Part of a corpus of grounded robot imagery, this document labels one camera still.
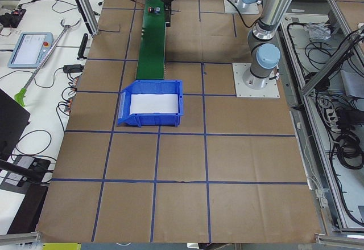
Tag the aluminium frame post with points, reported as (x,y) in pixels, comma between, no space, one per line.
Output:
(88,16)

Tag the white foam pad source bin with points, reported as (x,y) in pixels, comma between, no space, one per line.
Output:
(153,103)

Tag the blue bin with buttons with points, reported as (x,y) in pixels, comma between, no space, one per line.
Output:
(150,87)

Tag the green conveyor belt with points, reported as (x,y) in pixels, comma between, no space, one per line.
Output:
(152,47)

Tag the teach pendant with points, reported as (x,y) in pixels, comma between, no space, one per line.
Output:
(30,49)

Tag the black power adapter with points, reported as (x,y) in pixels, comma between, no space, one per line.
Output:
(73,68)

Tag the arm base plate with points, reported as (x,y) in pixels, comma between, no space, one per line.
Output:
(249,7)
(249,86)

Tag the grabber reach tool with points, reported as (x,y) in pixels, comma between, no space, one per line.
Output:
(21,94)

